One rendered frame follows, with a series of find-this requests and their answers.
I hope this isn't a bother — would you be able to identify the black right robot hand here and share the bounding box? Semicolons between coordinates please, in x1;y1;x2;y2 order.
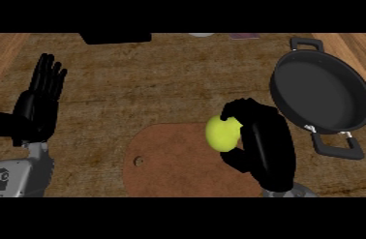
219;98;299;193

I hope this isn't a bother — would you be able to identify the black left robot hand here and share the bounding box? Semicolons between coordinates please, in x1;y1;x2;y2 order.
0;52;70;147

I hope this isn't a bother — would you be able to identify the brown wooden cutting board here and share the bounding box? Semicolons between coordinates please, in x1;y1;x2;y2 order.
123;121;265;198

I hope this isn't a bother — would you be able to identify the black pot with handles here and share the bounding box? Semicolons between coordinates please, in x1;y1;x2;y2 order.
269;37;366;161

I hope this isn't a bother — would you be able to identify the black appliance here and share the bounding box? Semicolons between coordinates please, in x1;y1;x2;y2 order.
77;32;154;45

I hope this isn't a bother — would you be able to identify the yellow-green pear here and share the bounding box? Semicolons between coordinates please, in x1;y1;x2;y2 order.
206;114;246;153

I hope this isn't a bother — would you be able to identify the purple flat object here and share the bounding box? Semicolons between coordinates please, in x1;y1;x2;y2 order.
228;32;262;41

